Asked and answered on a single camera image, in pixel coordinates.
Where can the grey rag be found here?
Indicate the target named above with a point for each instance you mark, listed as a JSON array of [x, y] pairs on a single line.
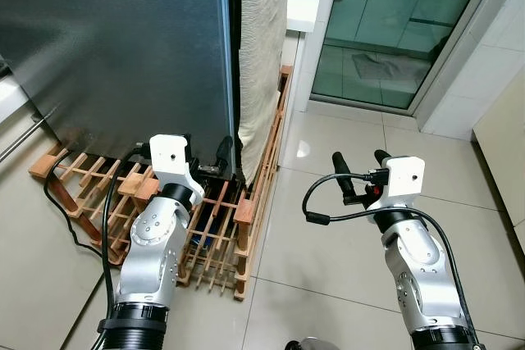
[[381, 65]]

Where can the blue box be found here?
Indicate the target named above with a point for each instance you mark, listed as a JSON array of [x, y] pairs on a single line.
[[205, 231]]

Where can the beige cupboard panel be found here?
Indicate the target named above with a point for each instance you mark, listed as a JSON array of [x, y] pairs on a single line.
[[504, 145]]

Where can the green glass door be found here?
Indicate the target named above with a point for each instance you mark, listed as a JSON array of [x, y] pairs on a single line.
[[385, 22]]

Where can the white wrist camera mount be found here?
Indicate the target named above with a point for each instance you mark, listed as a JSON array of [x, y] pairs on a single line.
[[404, 178], [171, 157]]

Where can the grey metal door frame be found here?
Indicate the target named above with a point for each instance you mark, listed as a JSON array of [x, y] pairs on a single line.
[[458, 34]]

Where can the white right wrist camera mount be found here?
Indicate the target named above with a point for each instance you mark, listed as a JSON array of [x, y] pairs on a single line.
[[404, 178]]

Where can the grey robot leg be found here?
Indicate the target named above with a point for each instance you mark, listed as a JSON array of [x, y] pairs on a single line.
[[303, 345]]

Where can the beige ribbed hanging cloth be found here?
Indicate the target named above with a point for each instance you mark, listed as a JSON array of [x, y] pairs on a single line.
[[262, 55]]

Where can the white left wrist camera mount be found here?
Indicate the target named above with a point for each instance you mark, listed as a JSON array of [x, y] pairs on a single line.
[[171, 157]]

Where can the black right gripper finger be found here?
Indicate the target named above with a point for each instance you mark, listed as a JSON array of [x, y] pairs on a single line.
[[344, 174], [384, 158]]

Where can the small grey fridge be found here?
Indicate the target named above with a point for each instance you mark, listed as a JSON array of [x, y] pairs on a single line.
[[232, 6]]

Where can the grey fridge door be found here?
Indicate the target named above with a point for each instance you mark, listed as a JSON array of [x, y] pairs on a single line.
[[123, 38]]

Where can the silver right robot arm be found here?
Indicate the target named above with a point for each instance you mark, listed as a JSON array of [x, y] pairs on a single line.
[[418, 260]]

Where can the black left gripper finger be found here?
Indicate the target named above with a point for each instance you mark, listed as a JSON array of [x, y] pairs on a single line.
[[225, 152]]

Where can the wooden wine rack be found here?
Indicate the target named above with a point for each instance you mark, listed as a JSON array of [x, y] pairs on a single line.
[[246, 211]]

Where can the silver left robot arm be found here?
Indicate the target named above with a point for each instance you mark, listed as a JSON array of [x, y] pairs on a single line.
[[148, 243]]

